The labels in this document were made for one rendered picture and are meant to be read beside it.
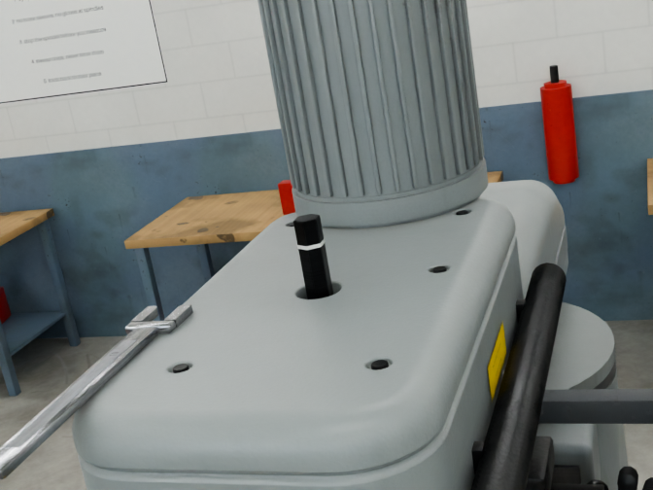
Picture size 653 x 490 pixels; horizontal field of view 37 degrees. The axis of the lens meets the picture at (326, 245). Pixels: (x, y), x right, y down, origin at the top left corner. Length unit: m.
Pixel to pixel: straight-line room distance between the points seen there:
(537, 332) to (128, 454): 0.39
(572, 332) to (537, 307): 0.54
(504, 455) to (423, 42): 0.39
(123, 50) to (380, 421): 5.13
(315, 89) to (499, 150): 4.19
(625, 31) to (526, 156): 0.77
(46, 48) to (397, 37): 5.07
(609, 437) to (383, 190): 0.60
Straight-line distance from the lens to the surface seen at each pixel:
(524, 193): 1.43
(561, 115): 4.86
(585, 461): 1.24
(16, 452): 0.62
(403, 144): 0.90
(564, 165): 4.92
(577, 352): 1.39
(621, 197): 5.10
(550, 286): 0.96
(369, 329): 0.69
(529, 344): 0.83
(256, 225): 4.75
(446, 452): 0.62
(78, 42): 5.78
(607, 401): 1.10
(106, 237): 6.02
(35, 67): 5.96
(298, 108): 0.92
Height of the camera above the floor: 2.16
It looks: 18 degrees down
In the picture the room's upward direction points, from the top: 10 degrees counter-clockwise
